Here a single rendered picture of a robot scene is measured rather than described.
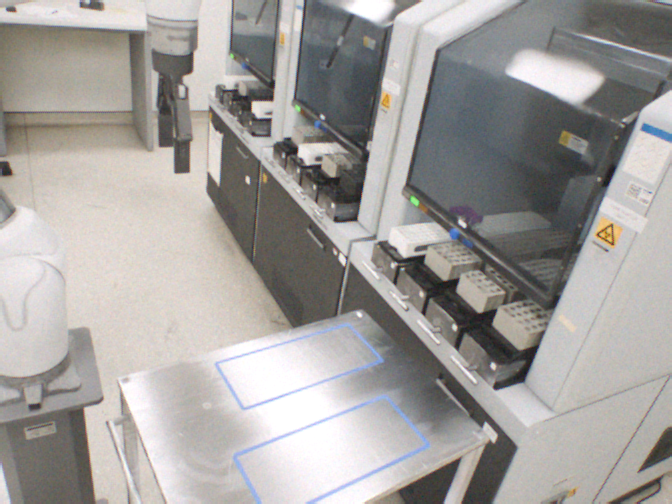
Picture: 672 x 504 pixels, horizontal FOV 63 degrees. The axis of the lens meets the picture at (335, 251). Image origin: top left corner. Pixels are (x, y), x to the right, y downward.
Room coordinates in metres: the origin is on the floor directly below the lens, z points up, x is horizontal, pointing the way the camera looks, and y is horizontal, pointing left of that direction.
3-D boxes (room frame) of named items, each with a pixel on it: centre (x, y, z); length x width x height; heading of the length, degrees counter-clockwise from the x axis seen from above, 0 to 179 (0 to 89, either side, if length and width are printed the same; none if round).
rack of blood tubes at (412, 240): (1.56, -0.31, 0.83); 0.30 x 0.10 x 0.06; 122
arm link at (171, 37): (1.03, 0.36, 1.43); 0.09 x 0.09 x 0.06
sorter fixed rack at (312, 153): (2.16, 0.07, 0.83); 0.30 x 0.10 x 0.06; 122
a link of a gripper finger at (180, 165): (0.97, 0.32, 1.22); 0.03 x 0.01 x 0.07; 122
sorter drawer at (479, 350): (1.25, -0.67, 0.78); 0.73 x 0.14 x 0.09; 122
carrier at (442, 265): (1.38, -0.30, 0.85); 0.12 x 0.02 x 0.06; 33
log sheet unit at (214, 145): (2.94, 0.79, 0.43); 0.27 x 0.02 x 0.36; 32
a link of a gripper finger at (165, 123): (1.09, 0.39, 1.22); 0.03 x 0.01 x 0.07; 122
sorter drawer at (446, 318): (1.37, -0.58, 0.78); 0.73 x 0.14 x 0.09; 122
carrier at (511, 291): (1.30, -0.46, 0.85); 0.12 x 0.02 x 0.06; 32
